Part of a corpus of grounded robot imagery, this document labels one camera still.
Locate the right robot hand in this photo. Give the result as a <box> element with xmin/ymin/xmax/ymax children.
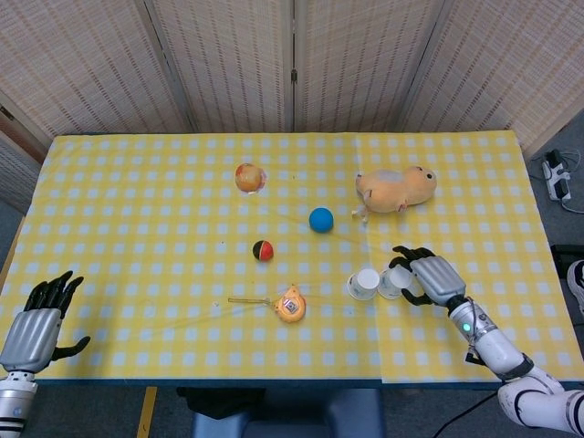
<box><xmin>388</xmin><ymin>245</ymin><xmax>467</xmax><ymax>308</ymax></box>

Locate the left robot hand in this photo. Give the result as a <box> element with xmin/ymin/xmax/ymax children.
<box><xmin>0</xmin><ymin>270</ymin><xmax>92</xmax><ymax>374</ymax></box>

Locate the white paper cup blue print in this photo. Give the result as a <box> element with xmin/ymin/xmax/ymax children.
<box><xmin>347</xmin><ymin>268</ymin><xmax>381</xmax><ymax>303</ymax></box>
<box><xmin>378</xmin><ymin>266</ymin><xmax>415</xmax><ymax>301</ymax></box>

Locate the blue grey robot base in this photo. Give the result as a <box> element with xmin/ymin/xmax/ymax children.
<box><xmin>190</xmin><ymin>387</ymin><xmax>387</xmax><ymax>438</ymax></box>

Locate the yellow white checked tablecloth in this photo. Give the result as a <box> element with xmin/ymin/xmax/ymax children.
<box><xmin>0</xmin><ymin>132</ymin><xmax>383</xmax><ymax>382</ymax></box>
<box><xmin>353</xmin><ymin>130</ymin><xmax>584</xmax><ymax>385</ymax></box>

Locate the yellow plush animal toy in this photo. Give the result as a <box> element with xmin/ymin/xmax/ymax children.
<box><xmin>350</xmin><ymin>164</ymin><xmax>438</xmax><ymax>224</ymax></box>

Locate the blue ball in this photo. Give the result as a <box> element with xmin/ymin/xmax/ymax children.
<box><xmin>308</xmin><ymin>207</ymin><xmax>335</xmax><ymax>235</ymax></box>

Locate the white sneaker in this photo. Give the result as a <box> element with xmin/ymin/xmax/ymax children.
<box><xmin>567</xmin><ymin>258</ymin><xmax>584</xmax><ymax>317</ymax></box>

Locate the orange tape measure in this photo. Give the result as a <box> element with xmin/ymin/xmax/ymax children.
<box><xmin>227</xmin><ymin>285</ymin><xmax>307</xmax><ymax>324</ymax></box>

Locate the white power strip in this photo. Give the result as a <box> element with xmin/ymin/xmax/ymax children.
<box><xmin>541</xmin><ymin>149</ymin><xmax>573</xmax><ymax>203</ymax></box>

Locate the red and black ball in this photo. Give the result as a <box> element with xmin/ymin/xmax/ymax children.
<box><xmin>252</xmin><ymin>239</ymin><xmax>276</xmax><ymax>263</ymax></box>

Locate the brown framed screen panel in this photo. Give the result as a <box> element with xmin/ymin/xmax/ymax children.
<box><xmin>0</xmin><ymin>103</ymin><xmax>52</xmax><ymax>216</ymax></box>

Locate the woven folding screen panel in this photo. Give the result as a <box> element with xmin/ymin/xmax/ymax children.
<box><xmin>0</xmin><ymin>0</ymin><xmax>198</xmax><ymax>138</ymax></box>
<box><xmin>144</xmin><ymin>0</ymin><xmax>294</xmax><ymax>134</ymax></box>
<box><xmin>293</xmin><ymin>0</ymin><xmax>446</xmax><ymax>133</ymax></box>
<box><xmin>399</xmin><ymin>0</ymin><xmax>584</xmax><ymax>154</ymax></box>

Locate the black floor cable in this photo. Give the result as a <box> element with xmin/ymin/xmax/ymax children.
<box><xmin>431</xmin><ymin>391</ymin><xmax>499</xmax><ymax>438</ymax></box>

